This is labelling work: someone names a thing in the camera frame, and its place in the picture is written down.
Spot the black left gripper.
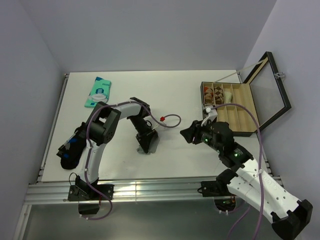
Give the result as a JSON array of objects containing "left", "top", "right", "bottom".
[{"left": 129, "top": 115, "right": 157, "bottom": 154}]

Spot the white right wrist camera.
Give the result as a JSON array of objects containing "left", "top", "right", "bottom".
[{"left": 201, "top": 105, "right": 218, "bottom": 126}]

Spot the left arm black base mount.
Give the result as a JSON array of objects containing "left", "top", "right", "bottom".
[{"left": 67, "top": 184, "right": 114, "bottom": 216}]

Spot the cream yellow sock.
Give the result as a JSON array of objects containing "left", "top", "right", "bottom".
[{"left": 224, "top": 91, "right": 233, "bottom": 104}]

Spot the black compartment box with lid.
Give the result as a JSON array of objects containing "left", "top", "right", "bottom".
[{"left": 200, "top": 51, "right": 292, "bottom": 137}]

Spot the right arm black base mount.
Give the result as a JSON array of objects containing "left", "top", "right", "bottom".
[{"left": 197, "top": 180, "right": 245, "bottom": 212}]

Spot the brown checkered rolled sock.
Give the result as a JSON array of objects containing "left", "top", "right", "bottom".
[{"left": 214, "top": 86, "right": 225, "bottom": 105}]

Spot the teal patterned sock pair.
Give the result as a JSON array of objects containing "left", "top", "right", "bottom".
[{"left": 84, "top": 76, "right": 112, "bottom": 108}]

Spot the orange brown rolled sock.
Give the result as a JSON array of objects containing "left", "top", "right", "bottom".
[{"left": 203, "top": 86, "right": 215, "bottom": 105}]

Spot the grey sock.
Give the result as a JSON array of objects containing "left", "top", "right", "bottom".
[{"left": 136, "top": 142, "right": 159, "bottom": 155}]

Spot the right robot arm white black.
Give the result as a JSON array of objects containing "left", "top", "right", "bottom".
[{"left": 180, "top": 120, "right": 313, "bottom": 240}]

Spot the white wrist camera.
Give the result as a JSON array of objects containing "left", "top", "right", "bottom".
[
  {"left": 201, "top": 105, "right": 218, "bottom": 126},
  {"left": 158, "top": 117, "right": 168, "bottom": 128}
]

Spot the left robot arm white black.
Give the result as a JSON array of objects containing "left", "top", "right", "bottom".
[{"left": 75, "top": 97, "right": 159, "bottom": 200}]

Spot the aluminium frame rail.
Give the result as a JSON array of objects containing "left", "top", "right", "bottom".
[{"left": 23, "top": 177, "right": 216, "bottom": 205}]

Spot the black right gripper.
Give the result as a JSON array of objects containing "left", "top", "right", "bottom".
[{"left": 179, "top": 117, "right": 223, "bottom": 153}]

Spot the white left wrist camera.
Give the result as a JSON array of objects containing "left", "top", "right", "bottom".
[{"left": 158, "top": 117, "right": 168, "bottom": 128}]

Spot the black blue sock pair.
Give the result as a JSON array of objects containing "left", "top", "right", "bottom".
[{"left": 56, "top": 122, "right": 87, "bottom": 170}]

